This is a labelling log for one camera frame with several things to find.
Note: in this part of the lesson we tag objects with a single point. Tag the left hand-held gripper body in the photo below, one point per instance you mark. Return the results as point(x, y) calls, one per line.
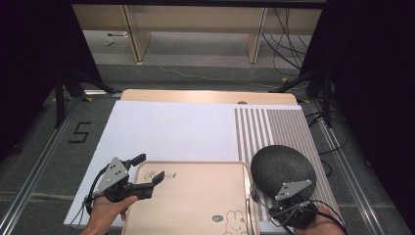
point(111, 176)

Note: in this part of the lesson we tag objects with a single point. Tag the black curtain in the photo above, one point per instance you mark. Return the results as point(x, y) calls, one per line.
point(26, 49)
point(375, 65)

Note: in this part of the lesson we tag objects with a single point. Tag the small dark floor object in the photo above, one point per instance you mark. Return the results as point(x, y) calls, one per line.
point(116, 34)

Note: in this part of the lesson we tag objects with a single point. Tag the person's right hand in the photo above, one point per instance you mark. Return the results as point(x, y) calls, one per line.
point(323, 225)

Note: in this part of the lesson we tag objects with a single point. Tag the beige tray with rabbit print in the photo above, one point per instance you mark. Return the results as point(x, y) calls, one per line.
point(195, 196)

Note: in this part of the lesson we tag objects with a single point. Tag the small beige floor scrap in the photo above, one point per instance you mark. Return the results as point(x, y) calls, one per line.
point(109, 42)

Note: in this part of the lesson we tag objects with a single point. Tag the metal floor rail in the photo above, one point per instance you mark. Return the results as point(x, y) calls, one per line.
point(32, 182)
point(352, 182)

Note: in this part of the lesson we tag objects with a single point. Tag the black round plate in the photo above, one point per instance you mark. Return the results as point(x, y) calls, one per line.
point(280, 163)

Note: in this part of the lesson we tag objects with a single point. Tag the beige wooden desk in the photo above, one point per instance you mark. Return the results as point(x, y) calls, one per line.
point(195, 18)

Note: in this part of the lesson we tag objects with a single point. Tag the white board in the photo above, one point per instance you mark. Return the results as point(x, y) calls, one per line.
point(163, 130)

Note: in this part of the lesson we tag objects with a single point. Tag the yellow floor tape marker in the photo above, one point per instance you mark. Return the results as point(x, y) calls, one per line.
point(89, 99)
point(285, 80)

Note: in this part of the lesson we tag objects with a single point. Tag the striped placemat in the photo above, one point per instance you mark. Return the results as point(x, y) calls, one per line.
point(293, 124)

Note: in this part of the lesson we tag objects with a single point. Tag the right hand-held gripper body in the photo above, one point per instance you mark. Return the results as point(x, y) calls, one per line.
point(293, 190)

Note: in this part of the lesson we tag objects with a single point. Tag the person's left hand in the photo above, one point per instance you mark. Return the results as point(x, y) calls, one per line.
point(105, 212)

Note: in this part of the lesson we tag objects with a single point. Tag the black metal stand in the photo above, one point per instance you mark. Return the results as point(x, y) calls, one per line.
point(327, 98)
point(59, 98)

